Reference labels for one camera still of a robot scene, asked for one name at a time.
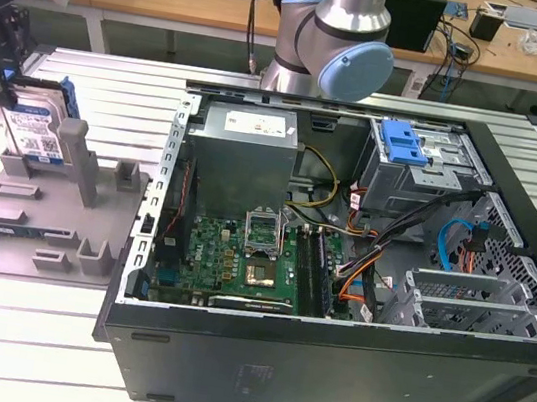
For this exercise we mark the hard disk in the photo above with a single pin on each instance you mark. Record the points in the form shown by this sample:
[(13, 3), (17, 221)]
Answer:
[(30, 135)]

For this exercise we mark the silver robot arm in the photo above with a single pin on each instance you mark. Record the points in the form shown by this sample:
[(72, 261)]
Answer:
[(357, 12)]

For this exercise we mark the metal disk bay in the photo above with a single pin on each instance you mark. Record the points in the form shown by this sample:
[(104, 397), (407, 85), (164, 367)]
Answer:
[(459, 313)]

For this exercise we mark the grey parts rack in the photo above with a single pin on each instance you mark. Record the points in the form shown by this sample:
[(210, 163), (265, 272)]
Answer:
[(55, 209)]

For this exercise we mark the RAM stick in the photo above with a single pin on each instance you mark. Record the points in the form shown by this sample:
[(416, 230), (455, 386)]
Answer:
[(324, 282), (6, 230)]

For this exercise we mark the grey power supply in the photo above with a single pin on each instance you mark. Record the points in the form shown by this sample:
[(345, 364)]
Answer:
[(238, 166)]

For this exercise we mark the green motherboard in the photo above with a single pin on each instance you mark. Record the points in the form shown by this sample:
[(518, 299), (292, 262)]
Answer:
[(210, 253)]

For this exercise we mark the CPU socket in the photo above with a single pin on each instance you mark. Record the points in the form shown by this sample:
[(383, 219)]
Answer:
[(260, 273)]

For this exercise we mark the black graphics card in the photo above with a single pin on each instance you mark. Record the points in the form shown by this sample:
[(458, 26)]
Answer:
[(248, 304)]

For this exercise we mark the black RAM slot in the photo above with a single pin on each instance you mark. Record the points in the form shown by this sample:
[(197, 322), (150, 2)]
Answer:
[(306, 272)]

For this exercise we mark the black speaker box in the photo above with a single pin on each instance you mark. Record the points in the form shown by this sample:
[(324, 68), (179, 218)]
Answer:
[(416, 26)]

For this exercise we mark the blue plastic drive latch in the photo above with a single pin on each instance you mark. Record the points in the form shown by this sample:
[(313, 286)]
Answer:
[(403, 148)]

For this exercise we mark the metal optical drive cage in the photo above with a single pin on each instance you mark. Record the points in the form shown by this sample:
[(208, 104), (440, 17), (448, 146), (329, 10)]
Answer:
[(401, 190)]

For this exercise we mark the black PC case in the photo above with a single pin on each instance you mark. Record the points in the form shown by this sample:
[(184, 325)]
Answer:
[(274, 364)]

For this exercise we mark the small black box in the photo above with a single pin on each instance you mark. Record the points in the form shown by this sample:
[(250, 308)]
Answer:
[(485, 26)]

